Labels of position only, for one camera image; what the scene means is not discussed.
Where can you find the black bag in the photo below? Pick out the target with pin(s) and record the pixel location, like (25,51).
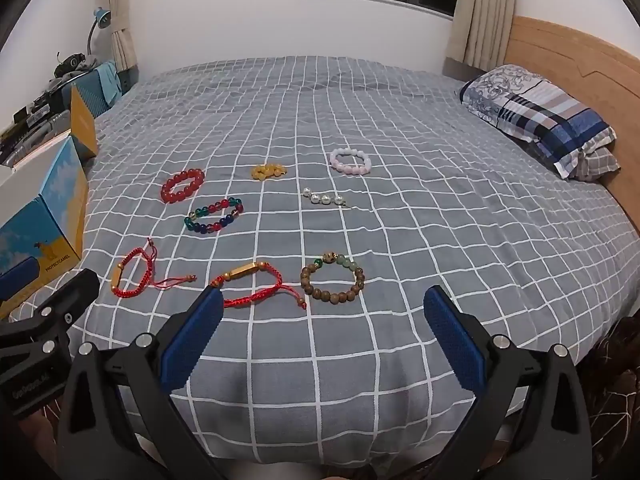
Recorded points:
(70,64)

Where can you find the blue desk lamp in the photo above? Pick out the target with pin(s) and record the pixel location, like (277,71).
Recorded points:
(102,17)

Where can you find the blue plaid pillow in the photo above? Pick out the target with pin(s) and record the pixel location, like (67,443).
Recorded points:
(540,110)

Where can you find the dark patterned cloth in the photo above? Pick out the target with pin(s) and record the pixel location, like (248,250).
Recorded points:
(615,375)

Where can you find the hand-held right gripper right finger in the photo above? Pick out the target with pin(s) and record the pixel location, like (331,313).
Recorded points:
(452,340)

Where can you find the grey checked pillow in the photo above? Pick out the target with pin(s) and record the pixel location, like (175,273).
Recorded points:
(597,162)

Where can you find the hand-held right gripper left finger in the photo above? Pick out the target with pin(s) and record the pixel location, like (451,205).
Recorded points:
(192,340)

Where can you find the wooden headboard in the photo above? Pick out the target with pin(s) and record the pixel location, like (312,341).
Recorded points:
(575,50)

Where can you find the grey grid bed sheet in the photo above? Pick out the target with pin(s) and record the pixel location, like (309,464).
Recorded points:
(400,260)

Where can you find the beige curtain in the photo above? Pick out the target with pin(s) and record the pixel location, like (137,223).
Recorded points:
(485,10)
(120,10)

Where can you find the grey suitcase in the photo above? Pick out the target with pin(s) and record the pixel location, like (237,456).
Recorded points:
(35,135)

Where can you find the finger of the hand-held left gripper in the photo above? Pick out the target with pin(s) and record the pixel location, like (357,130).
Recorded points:
(75,287)

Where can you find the teal suitcase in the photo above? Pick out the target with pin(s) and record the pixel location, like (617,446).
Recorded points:
(92,90)

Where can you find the blue and orange cardboard box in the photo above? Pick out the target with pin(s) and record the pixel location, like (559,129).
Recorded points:
(60,195)

